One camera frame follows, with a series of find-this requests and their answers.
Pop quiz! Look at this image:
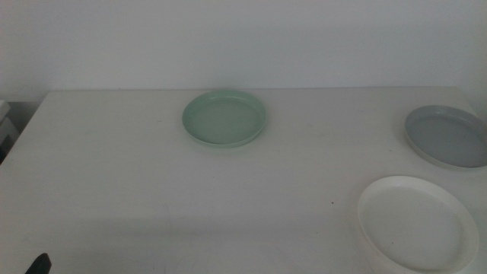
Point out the white shallow bowl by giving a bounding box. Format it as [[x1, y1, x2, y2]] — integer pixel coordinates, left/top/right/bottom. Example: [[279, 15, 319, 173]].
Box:
[[357, 175, 480, 274]]

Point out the grey shallow bowl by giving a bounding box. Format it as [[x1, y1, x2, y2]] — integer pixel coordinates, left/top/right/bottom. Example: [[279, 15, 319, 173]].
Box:
[[404, 104, 487, 170]]

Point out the mint green shallow bowl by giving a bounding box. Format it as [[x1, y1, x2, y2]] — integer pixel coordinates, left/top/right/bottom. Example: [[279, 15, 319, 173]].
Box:
[[181, 89, 267, 148]]

